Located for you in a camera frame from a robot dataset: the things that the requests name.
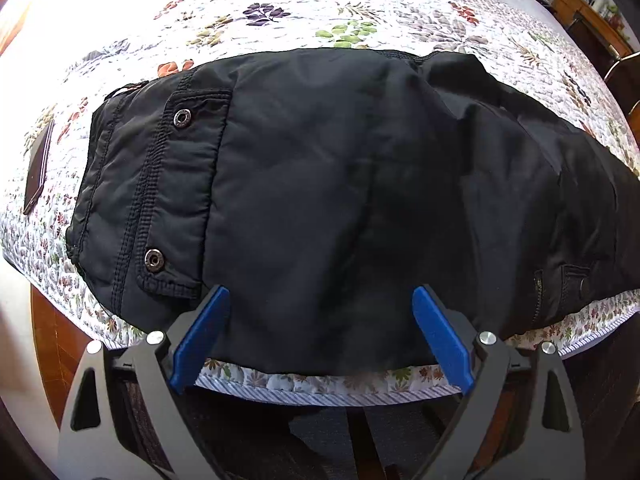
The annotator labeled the wooden bed frame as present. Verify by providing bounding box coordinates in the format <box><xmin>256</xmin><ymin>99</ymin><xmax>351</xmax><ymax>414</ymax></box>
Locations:
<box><xmin>30</xmin><ymin>280</ymin><xmax>121</xmax><ymax>461</ymax></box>

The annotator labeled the dark brown wallet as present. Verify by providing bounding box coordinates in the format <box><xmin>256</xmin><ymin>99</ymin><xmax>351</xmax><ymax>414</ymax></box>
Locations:
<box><xmin>22</xmin><ymin>120</ymin><xmax>55</xmax><ymax>216</ymax></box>

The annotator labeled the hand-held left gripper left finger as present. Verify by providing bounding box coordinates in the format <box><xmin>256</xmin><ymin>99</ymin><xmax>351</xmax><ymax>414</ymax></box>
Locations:
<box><xmin>56</xmin><ymin>285</ymin><xmax>232</xmax><ymax>480</ymax></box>

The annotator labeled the wooden side table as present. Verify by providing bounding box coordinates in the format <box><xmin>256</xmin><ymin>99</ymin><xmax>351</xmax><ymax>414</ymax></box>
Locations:
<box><xmin>550</xmin><ymin>0</ymin><xmax>640</xmax><ymax>111</ymax></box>

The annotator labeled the black jacket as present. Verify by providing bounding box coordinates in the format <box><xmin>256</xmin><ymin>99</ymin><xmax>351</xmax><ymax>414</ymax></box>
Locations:
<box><xmin>65</xmin><ymin>47</ymin><xmax>640</xmax><ymax>377</ymax></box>

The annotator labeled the floral quilted bedspread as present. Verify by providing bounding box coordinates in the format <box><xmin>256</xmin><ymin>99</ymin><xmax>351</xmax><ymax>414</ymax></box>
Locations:
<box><xmin>0</xmin><ymin>0</ymin><xmax>640</xmax><ymax>408</ymax></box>

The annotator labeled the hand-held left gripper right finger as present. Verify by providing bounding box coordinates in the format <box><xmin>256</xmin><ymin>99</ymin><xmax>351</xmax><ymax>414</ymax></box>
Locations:
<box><xmin>411</xmin><ymin>285</ymin><xmax>587</xmax><ymax>480</ymax></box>

